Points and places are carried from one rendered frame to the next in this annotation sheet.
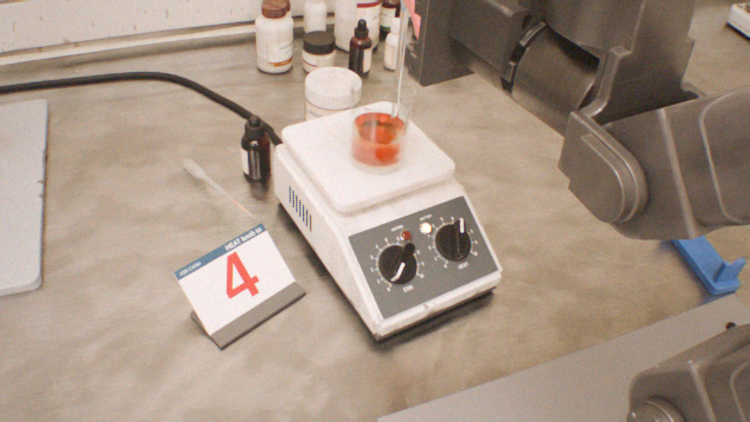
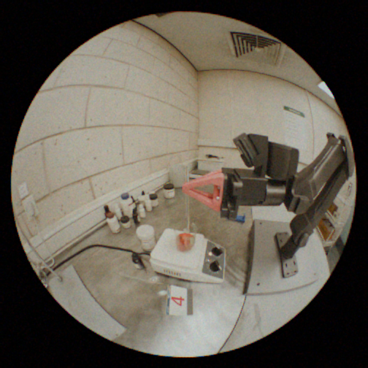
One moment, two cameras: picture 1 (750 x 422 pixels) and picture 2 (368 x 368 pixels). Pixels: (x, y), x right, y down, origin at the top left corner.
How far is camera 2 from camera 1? 0.35 m
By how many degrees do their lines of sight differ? 40
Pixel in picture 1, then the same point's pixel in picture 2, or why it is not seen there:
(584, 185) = (300, 209)
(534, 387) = (258, 260)
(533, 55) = (269, 189)
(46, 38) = (62, 244)
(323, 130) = (161, 248)
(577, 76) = (282, 188)
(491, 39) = (259, 190)
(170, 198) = (126, 286)
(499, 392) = (255, 266)
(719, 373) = (312, 220)
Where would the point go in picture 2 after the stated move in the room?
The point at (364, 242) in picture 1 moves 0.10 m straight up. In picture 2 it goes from (205, 269) to (212, 247)
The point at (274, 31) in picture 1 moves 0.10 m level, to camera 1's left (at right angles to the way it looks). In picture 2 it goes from (113, 221) to (93, 228)
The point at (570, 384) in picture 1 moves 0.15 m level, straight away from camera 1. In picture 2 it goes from (260, 253) to (239, 227)
